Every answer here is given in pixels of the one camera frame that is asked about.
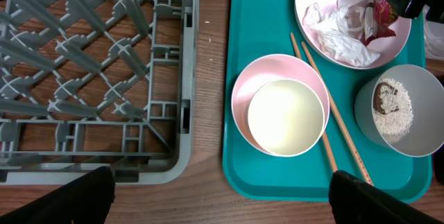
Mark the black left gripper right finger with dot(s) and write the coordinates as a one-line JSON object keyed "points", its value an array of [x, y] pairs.
{"points": [[354, 201]]}

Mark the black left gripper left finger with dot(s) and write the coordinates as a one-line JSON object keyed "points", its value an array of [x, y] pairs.
{"points": [[87, 199]]}

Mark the red snack wrapper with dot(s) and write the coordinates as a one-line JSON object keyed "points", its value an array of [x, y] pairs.
{"points": [[378, 16]]}

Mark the white tissue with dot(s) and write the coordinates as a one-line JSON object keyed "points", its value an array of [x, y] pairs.
{"points": [[345, 32]]}

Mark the white rice pile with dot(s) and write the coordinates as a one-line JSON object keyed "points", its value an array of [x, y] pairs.
{"points": [[394, 126]]}

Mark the brown food scrap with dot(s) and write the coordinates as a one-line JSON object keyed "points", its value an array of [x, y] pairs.
{"points": [[384, 98]]}

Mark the grey bowl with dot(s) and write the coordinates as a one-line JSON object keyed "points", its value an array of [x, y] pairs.
{"points": [[425, 135]]}

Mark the cream paper cup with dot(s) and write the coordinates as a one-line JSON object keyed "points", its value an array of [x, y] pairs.
{"points": [[286, 117]]}

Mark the clear plastic waste bin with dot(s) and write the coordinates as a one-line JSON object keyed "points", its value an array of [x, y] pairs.
{"points": [[433, 35]]}

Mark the right wooden chopstick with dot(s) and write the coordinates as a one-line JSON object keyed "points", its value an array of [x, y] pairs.
{"points": [[340, 121]]}

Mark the wooden chopstick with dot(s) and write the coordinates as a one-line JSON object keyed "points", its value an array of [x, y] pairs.
{"points": [[325, 139], [340, 121]]}

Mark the pink plate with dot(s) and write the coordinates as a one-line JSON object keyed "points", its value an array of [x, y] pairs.
{"points": [[389, 48]]}

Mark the teal plastic tray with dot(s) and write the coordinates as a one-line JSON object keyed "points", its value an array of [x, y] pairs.
{"points": [[262, 27]]}

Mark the left wooden chopstick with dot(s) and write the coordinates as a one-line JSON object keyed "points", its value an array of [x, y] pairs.
{"points": [[325, 139]]}

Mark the grey plastic dish rack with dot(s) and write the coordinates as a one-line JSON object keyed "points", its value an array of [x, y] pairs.
{"points": [[91, 83]]}

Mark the pink bowl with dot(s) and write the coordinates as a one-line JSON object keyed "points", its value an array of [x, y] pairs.
{"points": [[264, 70]]}

